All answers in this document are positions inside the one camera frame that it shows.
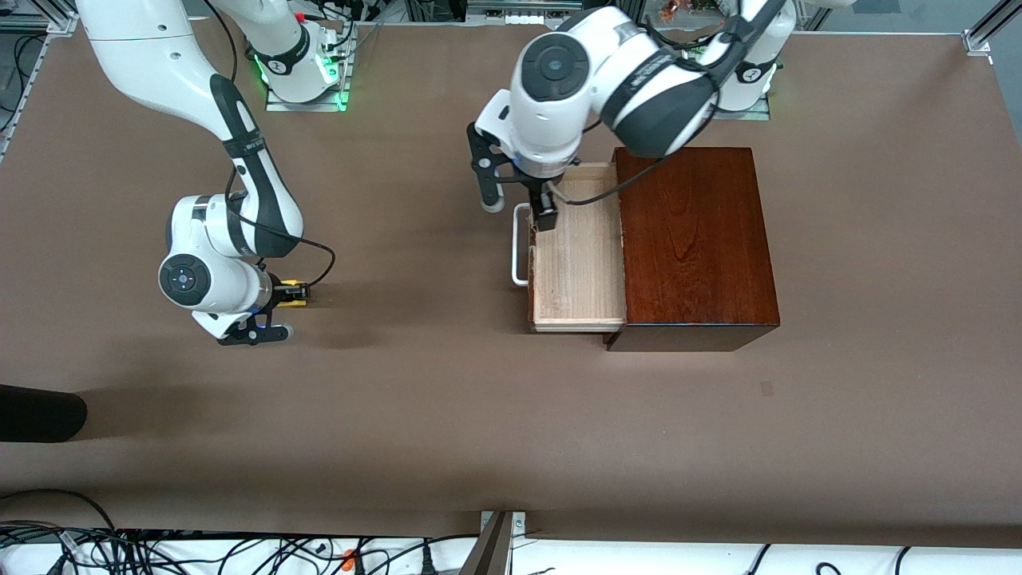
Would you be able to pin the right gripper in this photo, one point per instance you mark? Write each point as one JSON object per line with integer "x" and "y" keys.
{"x": 279, "y": 291}

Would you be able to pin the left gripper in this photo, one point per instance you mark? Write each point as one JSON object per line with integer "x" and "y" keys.
{"x": 544, "y": 204}

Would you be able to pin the yellow wooden block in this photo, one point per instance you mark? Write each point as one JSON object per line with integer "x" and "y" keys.
{"x": 294, "y": 283}

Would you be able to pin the light wood drawer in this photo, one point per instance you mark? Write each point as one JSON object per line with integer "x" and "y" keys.
{"x": 579, "y": 263}

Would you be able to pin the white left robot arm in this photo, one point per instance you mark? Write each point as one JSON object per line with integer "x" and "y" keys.
{"x": 551, "y": 120}

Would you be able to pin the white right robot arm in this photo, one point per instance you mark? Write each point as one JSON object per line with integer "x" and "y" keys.
{"x": 144, "y": 56}

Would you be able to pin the dark brown wooden cabinet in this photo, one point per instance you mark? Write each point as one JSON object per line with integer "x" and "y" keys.
{"x": 695, "y": 239}

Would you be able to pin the white power strip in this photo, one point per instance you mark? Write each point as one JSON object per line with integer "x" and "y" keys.
{"x": 523, "y": 16}

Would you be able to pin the orange connector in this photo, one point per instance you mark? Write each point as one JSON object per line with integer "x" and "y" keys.
{"x": 348, "y": 559}

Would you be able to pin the black rounded object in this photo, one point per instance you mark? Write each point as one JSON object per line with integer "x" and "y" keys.
{"x": 40, "y": 414}

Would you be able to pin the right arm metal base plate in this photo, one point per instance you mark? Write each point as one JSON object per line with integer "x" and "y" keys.
{"x": 279, "y": 106}

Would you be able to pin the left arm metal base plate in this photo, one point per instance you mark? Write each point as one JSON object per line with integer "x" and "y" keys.
{"x": 750, "y": 116}

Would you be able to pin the silver metal bracket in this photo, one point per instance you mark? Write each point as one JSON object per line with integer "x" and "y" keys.
{"x": 519, "y": 523}

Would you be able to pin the dark metal post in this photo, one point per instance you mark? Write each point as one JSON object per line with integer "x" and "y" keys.
{"x": 489, "y": 555}

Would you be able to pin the aluminium frame profile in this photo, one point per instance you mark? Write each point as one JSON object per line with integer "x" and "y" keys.
{"x": 60, "y": 20}
{"x": 982, "y": 36}

